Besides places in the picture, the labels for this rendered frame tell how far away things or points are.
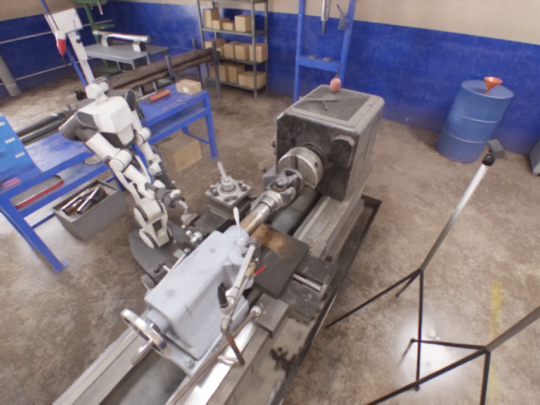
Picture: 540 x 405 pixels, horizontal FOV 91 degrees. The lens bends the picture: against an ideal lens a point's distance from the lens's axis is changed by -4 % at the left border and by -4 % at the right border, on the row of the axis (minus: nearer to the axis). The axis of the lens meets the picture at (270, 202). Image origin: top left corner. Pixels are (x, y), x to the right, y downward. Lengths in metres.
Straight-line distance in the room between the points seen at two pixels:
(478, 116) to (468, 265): 1.91
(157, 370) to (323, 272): 0.84
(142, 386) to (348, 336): 1.39
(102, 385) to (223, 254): 0.67
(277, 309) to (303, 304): 0.12
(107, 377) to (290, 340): 0.91
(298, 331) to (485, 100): 3.35
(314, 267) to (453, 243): 1.96
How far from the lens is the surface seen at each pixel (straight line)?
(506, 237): 3.52
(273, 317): 1.26
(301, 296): 1.31
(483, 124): 4.23
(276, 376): 1.67
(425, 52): 4.75
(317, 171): 1.52
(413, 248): 2.90
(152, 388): 1.41
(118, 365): 1.38
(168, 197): 1.71
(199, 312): 1.08
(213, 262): 1.07
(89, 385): 1.39
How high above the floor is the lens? 2.02
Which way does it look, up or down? 42 degrees down
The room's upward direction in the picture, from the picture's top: straight up
